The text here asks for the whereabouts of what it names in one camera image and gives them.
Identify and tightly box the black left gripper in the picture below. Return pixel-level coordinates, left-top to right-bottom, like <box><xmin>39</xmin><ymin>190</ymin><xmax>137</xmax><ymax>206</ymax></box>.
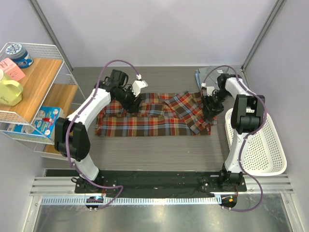
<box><xmin>114</xmin><ymin>85</ymin><xmax>142</xmax><ymax>114</ymax></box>

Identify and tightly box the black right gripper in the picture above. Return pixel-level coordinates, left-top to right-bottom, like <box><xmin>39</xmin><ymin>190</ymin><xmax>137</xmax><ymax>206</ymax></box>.
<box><xmin>201</xmin><ymin>89</ymin><xmax>231</xmax><ymax>119</ymax></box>

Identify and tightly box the red brown plaid shirt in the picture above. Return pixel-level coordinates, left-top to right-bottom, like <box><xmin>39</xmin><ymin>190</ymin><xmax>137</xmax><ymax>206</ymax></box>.
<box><xmin>95</xmin><ymin>90</ymin><xmax>217</xmax><ymax>137</ymax></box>

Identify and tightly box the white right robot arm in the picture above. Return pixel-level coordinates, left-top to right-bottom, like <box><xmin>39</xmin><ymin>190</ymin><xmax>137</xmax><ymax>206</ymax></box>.
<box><xmin>202</xmin><ymin>73</ymin><xmax>267</xmax><ymax>191</ymax></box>

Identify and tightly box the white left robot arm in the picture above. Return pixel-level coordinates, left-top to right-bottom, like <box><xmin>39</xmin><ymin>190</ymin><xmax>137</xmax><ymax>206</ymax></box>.
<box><xmin>55</xmin><ymin>70</ymin><xmax>148</xmax><ymax>193</ymax></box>

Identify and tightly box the folded grey button shirt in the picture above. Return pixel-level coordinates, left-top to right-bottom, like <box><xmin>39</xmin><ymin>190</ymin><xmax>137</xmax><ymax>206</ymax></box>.
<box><xmin>199</xmin><ymin>66</ymin><xmax>235</xmax><ymax>89</ymax></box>

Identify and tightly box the folded light blue shirt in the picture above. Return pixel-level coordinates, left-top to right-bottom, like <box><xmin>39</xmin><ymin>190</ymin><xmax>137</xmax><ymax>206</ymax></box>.
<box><xmin>195</xmin><ymin>69</ymin><xmax>201</xmax><ymax>90</ymax></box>

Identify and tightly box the white perforated plastic basket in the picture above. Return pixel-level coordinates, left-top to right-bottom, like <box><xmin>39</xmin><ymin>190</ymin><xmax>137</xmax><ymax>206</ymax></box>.
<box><xmin>225</xmin><ymin>108</ymin><xmax>287</xmax><ymax>176</ymax></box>

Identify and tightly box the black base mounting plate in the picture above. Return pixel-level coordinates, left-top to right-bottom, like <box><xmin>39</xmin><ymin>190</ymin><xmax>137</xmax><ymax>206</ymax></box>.
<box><xmin>45</xmin><ymin>169</ymin><xmax>247</xmax><ymax>194</ymax></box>

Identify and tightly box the blue product box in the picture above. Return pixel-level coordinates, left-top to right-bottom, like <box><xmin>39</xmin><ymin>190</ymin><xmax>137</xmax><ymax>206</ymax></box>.
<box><xmin>4</xmin><ymin>106</ymin><xmax>64</xmax><ymax>143</ymax></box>

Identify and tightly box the yellow plastic pitcher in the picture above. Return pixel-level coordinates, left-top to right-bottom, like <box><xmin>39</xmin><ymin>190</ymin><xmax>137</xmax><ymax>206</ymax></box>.
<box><xmin>0</xmin><ymin>70</ymin><xmax>24</xmax><ymax>106</ymax></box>

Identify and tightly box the pink small box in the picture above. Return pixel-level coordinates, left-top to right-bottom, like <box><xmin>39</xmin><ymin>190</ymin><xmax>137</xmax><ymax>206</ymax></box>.
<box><xmin>0</xmin><ymin>58</ymin><xmax>26</xmax><ymax>82</ymax></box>

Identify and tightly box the blue round tin can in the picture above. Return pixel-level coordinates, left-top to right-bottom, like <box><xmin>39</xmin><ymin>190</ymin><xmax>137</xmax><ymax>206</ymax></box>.
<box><xmin>5</xmin><ymin>43</ymin><xmax>33</xmax><ymax>69</ymax></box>

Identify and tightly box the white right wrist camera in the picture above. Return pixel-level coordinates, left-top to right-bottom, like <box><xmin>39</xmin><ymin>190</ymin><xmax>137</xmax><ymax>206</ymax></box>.
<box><xmin>201</xmin><ymin>83</ymin><xmax>215</xmax><ymax>97</ymax></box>

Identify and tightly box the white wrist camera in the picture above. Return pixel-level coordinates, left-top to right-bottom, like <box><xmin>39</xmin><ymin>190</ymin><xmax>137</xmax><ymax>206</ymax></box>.
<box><xmin>132</xmin><ymin>74</ymin><xmax>148</xmax><ymax>97</ymax></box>
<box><xmin>201</xmin><ymin>83</ymin><xmax>215</xmax><ymax>97</ymax></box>

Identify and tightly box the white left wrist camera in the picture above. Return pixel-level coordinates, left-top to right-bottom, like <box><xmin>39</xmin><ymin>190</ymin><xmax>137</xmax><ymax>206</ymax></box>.
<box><xmin>132</xmin><ymin>74</ymin><xmax>148</xmax><ymax>97</ymax></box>

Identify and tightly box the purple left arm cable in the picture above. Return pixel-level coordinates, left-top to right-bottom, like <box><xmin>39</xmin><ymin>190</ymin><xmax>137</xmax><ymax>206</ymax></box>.
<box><xmin>65</xmin><ymin>59</ymin><xmax>143</xmax><ymax>210</ymax></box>

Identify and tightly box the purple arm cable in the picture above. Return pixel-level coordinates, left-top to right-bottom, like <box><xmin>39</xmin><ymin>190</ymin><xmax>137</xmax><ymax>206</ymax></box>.
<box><xmin>65</xmin><ymin>59</ymin><xmax>143</xmax><ymax>210</ymax></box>
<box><xmin>201</xmin><ymin>65</ymin><xmax>267</xmax><ymax>212</ymax></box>

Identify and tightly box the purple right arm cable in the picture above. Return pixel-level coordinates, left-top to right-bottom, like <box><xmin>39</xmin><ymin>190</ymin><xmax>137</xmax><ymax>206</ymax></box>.
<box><xmin>201</xmin><ymin>65</ymin><xmax>267</xmax><ymax>212</ymax></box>

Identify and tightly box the white wire wooden shelf rack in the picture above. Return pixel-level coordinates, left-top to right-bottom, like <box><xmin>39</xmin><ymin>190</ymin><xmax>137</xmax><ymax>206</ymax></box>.
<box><xmin>0</xmin><ymin>43</ymin><xmax>85</xmax><ymax>160</ymax></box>

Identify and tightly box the white slotted cable duct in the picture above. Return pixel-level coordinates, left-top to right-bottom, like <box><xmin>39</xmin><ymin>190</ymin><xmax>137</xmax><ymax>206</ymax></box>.
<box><xmin>41</xmin><ymin>195</ymin><xmax>222</xmax><ymax>206</ymax></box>

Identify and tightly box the aluminium frame rail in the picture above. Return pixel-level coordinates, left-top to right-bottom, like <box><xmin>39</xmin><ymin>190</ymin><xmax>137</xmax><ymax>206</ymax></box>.
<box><xmin>30</xmin><ymin>174</ymin><xmax>294</xmax><ymax>196</ymax></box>

